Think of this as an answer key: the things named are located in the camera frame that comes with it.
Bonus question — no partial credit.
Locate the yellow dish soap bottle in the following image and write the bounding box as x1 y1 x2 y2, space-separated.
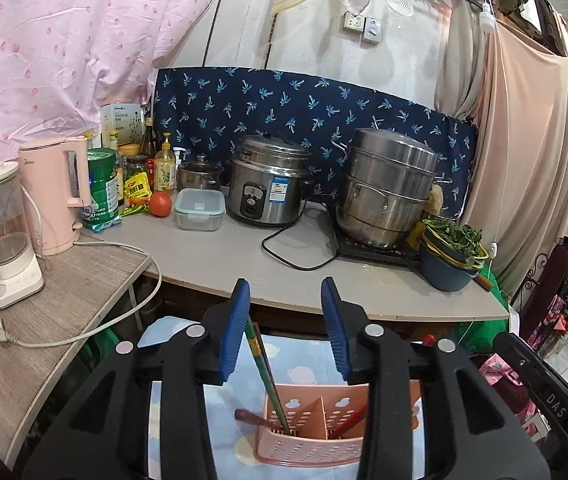
154 132 175 195

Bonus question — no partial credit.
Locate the clear glass food container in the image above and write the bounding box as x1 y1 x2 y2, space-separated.
173 188 225 232

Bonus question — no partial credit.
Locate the dark blue bowl with greens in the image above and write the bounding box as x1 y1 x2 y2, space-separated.
419 218 492 292

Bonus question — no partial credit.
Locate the stainless steel steamer pot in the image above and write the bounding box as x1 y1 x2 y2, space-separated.
333 128 445 249

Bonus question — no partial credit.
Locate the beige hanging curtain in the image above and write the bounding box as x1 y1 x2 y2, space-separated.
434 0 568 295

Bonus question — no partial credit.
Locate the silver electric rice cooker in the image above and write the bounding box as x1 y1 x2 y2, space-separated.
227 134 311 226

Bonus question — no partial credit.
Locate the small steel pot with lid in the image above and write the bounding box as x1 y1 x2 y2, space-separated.
177 154 223 191

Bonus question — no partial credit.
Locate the pink dotted curtain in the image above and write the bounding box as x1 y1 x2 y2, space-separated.
0 0 213 162

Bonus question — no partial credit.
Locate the green tin can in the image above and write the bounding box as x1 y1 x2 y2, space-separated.
81 148 119 232

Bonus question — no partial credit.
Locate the pink electric kettle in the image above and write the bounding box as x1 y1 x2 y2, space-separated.
18 136 92 257

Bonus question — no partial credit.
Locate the white wall socket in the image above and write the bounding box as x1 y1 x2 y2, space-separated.
341 11 383 44

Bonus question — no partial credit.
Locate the black rice cooker cable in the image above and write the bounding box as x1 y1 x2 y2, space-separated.
261 199 341 272

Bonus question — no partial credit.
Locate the white blender with jar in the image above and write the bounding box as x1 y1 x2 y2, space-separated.
0 160 44 310

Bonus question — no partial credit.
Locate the green plastic bag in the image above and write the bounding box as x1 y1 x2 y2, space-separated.
454 266 509 353

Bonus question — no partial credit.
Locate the navy blue patterned cloth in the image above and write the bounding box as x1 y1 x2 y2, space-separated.
154 67 478 218

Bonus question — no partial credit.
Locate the white power cable with plug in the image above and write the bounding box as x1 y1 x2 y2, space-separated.
0 184 163 350

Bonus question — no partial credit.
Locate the yellow snack packet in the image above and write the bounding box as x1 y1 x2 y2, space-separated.
124 171 153 207

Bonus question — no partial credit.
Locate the bright red chopstick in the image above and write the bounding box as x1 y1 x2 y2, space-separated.
328 405 367 440

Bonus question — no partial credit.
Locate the white carton box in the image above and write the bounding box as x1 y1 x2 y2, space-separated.
100 103 145 148

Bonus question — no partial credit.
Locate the green chopstick with gold band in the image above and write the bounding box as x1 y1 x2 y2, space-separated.
245 318 290 436

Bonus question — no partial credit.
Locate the pink perforated utensil holder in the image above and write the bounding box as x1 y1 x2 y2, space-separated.
252 378 423 469

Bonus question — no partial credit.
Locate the red tomato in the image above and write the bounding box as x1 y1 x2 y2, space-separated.
148 192 172 218

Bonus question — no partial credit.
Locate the dark sauce bottle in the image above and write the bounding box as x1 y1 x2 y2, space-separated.
141 117 157 158

